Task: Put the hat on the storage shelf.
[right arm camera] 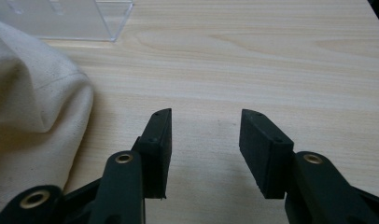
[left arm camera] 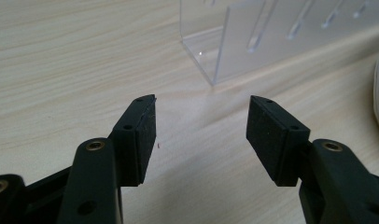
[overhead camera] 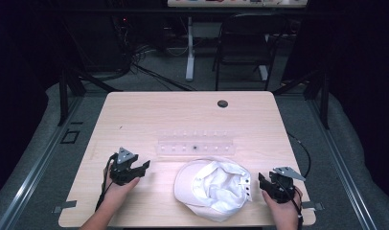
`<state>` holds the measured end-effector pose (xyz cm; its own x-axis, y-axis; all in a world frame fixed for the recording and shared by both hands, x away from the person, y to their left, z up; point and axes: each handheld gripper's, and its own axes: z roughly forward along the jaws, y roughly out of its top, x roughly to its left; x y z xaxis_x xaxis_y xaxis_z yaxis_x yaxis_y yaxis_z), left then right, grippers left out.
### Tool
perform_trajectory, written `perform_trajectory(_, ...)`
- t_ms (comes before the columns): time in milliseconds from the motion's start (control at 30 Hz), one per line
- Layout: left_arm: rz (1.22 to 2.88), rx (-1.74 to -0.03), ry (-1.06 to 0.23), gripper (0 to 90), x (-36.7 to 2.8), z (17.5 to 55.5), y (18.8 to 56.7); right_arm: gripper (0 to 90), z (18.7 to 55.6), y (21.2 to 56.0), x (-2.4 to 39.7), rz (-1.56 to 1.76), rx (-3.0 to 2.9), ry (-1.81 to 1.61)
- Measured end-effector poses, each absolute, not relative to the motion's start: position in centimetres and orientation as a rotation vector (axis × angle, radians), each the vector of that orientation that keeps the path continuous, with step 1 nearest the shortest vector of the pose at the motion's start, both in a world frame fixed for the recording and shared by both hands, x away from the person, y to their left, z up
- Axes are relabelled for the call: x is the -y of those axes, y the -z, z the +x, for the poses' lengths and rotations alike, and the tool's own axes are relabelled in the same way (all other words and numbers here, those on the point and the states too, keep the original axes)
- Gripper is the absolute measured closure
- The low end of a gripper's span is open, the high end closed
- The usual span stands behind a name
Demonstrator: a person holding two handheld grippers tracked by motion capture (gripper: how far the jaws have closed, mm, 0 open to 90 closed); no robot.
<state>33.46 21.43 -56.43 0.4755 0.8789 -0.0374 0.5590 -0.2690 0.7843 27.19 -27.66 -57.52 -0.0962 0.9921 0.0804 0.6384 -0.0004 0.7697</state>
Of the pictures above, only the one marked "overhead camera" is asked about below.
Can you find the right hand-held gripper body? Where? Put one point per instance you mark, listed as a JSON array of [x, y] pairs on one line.
[[281, 188]]

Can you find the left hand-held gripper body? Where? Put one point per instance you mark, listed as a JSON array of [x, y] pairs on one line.
[[123, 171]]

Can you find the person's right hand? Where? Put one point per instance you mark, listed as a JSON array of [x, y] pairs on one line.
[[285, 212]]

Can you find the person's left hand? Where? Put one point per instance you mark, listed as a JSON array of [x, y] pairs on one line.
[[114, 195]]

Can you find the white cap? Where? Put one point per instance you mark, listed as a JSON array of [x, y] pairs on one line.
[[211, 188]]

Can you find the clear plastic peg rack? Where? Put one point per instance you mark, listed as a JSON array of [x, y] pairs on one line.
[[195, 147]]

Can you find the black round table grommet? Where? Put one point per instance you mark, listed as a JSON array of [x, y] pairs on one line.
[[222, 103]]

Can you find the black metal stand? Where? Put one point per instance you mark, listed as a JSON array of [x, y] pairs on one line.
[[317, 89], [71, 86]]

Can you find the white desk leg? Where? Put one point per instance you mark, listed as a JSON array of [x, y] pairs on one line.
[[263, 73], [190, 57]]

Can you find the black chair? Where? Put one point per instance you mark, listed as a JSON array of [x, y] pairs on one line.
[[247, 41]]

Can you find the grey metal table bracket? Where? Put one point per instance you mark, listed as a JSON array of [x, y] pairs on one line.
[[314, 206], [65, 206]]

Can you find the aluminium floor rail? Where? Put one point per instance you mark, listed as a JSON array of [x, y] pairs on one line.
[[36, 166], [342, 169]]

